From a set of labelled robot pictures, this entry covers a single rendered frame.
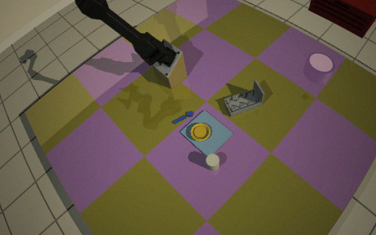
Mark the beige cylinder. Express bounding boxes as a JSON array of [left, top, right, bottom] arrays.
[[206, 153, 219, 171]]

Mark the light blue flat mat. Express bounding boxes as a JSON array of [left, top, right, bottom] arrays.
[[181, 110, 234, 156]]

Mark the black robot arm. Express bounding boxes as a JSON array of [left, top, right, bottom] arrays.
[[75, 0, 177, 67]]

